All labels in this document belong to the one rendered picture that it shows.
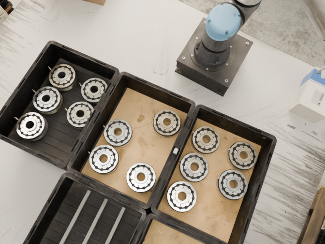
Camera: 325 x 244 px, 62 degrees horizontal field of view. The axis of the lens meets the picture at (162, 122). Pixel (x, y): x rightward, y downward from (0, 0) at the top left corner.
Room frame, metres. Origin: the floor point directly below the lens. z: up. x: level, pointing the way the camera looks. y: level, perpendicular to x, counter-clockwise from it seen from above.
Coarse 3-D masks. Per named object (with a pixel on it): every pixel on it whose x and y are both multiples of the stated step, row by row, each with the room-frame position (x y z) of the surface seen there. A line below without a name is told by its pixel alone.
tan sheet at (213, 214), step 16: (224, 144) 0.26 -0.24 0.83; (256, 144) 0.27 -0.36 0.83; (208, 160) 0.19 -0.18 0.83; (224, 160) 0.20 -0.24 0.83; (176, 176) 0.12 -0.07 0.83; (208, 176) 0.13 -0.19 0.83; (208, 192) 0.08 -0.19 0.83; (160, 208) 0.01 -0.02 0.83; (192, 208) 0.02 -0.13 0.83; (208, 208) 0.02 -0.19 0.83; (224, 208) 0.03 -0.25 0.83; (192, 224) -0.03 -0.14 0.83; (208, 224) -0.03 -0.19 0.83; (224, 224) -0.02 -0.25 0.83; (224, 240) -0.07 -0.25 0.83
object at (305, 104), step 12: (312, 72) 0.62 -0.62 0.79; (312, 84) 0.57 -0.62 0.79; (324, 84) 0.57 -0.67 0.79; (300, 96) 0.51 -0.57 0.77; (312, 96) 0.51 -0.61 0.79; (324, 96) 0.51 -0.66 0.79; (300, 108) 0.46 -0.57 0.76; (312, 108) 0.45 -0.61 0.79; (324, 108) 0.46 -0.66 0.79; (312, 120) 0.43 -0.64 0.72
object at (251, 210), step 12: (204, 108) 0.35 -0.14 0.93; (192, 120) 0.31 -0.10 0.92; (228, 120) 0.32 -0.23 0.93; (264, 132) 0.29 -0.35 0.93; (180, 144) 0.21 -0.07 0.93; (168, 168) 0.13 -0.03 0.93; (264, 168) 0.16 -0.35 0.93; (156, 204) 0.02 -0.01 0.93; (252, 204) 0.05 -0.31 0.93; (168, 216) -0.02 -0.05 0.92; (192, 228) -0.04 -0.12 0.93; (216, 240) -0.07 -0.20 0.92; (240, 240) -0.06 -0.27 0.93
